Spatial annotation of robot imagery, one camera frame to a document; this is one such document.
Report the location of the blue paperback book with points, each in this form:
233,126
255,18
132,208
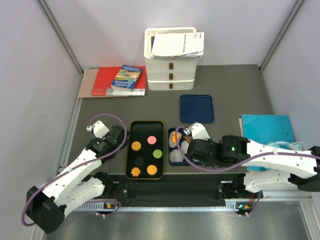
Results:
126,78

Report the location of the black cookie tray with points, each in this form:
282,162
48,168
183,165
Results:
140,130

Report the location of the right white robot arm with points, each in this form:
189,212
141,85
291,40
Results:
284,167

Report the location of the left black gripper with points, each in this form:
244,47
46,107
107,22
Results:
126,142

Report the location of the white stacked drawer box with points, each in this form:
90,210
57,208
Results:
168,74

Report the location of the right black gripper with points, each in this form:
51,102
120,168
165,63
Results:
207,164

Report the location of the green round cookie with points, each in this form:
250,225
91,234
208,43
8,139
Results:
157,154

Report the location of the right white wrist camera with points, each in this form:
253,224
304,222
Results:
197,131

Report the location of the teal cat-ear headphones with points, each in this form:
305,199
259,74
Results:
295,146

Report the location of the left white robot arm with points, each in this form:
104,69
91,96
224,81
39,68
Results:
49,205

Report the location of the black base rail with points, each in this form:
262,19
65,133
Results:
172,190

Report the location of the orange round cookie bottom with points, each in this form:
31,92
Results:
151,170

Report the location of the teal folder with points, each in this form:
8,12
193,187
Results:
265,129

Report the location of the white paper cup centre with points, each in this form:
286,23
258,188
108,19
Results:
184,146

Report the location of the white spiral notebook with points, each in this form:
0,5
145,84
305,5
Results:
174,46

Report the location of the red book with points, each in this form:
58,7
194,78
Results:
104,78

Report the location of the orange flower cookie bottom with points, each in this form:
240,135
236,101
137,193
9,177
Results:
135,172

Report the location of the blue cookie tin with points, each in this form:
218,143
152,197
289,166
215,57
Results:
184,163

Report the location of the pink round cookie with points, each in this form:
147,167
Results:
151,140

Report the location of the orange round cookie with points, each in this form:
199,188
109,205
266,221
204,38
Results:
151,170
136,146

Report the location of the orange small flower cookie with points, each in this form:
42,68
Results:
187,138

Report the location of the black sandwich cookie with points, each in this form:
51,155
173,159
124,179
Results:
139,161

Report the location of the white paper cup top-left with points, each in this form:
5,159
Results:
172,145

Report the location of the blue tin lid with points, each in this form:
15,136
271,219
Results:
196,108

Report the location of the white paper cup bottom-left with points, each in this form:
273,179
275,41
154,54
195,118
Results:
175,156

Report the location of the orange flower cookie top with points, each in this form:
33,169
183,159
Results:
175,137

